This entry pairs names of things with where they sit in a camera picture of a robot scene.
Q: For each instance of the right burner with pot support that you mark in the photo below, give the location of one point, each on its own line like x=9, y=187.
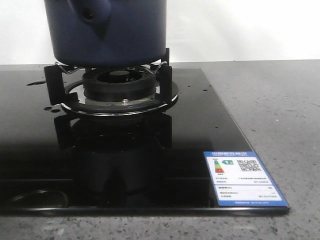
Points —
x=114, y=92

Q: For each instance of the dark blue enamel pot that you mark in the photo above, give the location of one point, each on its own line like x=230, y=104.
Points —
x=107, y=33

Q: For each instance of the blue energy label sticker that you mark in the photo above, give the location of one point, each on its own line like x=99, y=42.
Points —
x=240, y=179

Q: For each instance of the black glass gas stove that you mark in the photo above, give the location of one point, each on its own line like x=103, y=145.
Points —
x=54, y=164

